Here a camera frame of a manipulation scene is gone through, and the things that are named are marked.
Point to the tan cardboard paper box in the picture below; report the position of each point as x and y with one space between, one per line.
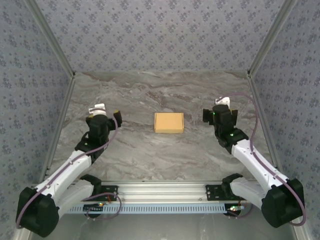
168 123

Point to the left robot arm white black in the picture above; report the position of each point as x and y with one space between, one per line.
65 170

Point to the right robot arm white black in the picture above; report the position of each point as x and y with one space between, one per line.
257 162

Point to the left small circuit board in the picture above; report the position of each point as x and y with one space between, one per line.
91 208

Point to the small circuit board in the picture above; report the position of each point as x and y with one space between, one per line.
233 208
91 208

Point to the right small circuit board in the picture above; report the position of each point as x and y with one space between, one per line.
233 208

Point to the grey metal sheet panel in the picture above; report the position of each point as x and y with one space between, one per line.
162 227

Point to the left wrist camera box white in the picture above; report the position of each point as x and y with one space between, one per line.
98 110

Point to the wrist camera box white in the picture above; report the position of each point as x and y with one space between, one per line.
223 101
98 110

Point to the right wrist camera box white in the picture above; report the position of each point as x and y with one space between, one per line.
223 101

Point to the right aluminium side rail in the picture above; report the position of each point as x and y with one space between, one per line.
260 110

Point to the aluminium side rail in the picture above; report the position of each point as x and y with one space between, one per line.
260 110
59 125

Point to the left aluminium side rail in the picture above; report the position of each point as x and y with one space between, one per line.
59 125

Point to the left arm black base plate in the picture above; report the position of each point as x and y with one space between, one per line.
111 191

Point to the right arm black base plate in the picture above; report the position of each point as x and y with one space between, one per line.
212 193

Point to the right aluminium frame post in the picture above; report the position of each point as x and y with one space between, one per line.
270 37

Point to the aluminium frame post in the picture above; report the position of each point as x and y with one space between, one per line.
52 37
270 37

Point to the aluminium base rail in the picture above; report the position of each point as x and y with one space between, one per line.
162 191

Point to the left aluminium frame post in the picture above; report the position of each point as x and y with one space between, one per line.
52 37

